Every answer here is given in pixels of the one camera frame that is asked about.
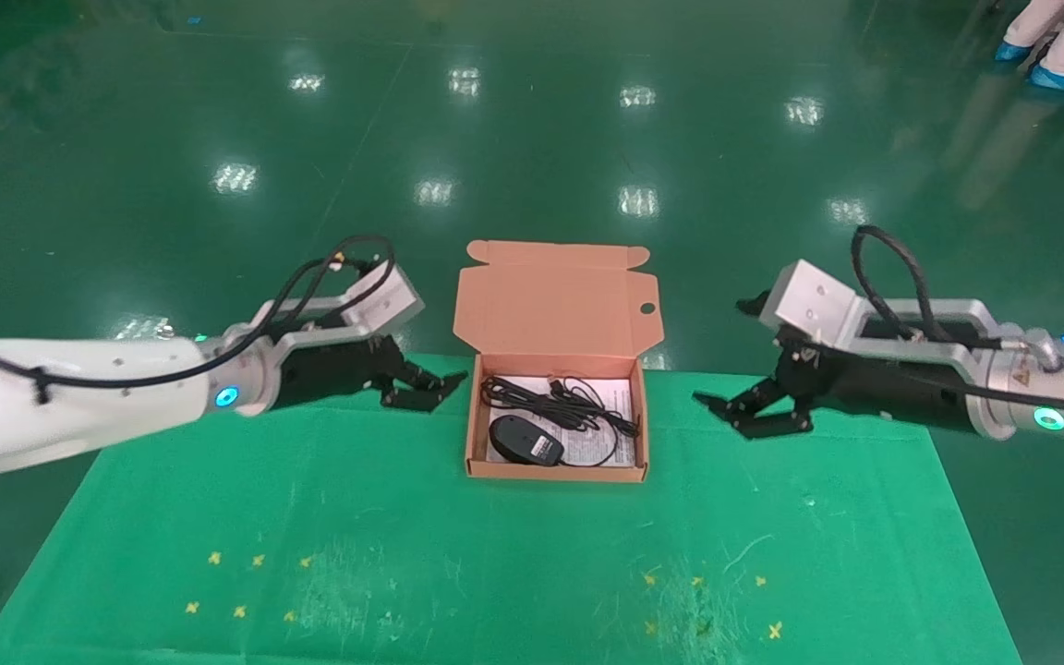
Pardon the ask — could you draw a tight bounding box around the green table cloth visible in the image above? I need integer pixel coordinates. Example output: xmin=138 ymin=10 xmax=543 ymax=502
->
xmin=0 ymin=353 xmax=1028 ymax=665

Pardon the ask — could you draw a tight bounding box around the black data cable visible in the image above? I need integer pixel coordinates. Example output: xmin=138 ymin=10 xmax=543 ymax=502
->
xmin=479 ymin=373 xmax=642 ymax=439

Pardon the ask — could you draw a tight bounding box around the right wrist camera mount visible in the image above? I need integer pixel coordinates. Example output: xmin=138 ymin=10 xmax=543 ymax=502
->
xmin=759 ymin=260 xmax=1064 ymax=372

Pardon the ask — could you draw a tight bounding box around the white printed paper sheet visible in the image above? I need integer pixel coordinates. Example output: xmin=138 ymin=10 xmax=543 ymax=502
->
xmin=482 ymin=373 xmax=637 ymax=468

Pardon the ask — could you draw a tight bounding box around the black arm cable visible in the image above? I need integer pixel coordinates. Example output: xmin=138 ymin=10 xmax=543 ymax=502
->
xmin=0 ymin=233 xmax=397 ymax=408
xmin=850 ymin=224 xmax=1064 ymax=418

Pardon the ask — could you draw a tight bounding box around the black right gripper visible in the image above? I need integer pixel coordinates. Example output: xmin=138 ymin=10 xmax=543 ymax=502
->
xmin=692 ymin=291 xmax=987 ymax=441

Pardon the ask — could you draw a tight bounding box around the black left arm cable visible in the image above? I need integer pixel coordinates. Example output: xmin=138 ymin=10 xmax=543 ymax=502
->
xmin=0 ymin=233 xmax=397 ymax=408

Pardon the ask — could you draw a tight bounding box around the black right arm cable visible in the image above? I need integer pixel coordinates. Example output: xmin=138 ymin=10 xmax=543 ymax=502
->
xmin=850 ymin=224 xmax=1064 ymax=418

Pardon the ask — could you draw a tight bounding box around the open brown cardboard box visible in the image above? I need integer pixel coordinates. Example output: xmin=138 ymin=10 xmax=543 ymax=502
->
xmin=453 ymin=239 xmax=665 ymax=485

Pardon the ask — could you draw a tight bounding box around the black wired computer mouse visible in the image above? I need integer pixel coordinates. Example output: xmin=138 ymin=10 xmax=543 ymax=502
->
xmin=481 ymin=377 xmax=626 ymax=469

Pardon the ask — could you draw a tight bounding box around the person in white trousers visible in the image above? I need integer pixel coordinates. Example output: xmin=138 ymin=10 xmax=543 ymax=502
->
xmin=994 ymin=0 xmax=1064 ymax=95

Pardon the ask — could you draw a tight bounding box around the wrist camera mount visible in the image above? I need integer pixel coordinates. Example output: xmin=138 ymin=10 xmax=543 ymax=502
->
xmin=759 ymin=260 xmax=1064 ymax=372
xmin=222 ymin=260 xmax=428 ymax=372

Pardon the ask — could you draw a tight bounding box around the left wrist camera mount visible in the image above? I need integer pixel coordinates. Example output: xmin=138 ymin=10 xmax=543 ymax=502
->
xmin=222 ymin=260 xmax=428 ymax=372

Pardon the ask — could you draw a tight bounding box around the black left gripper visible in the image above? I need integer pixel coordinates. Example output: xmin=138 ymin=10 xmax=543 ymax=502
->
xmin=272 ymin=331 xmax=470 ymax=413

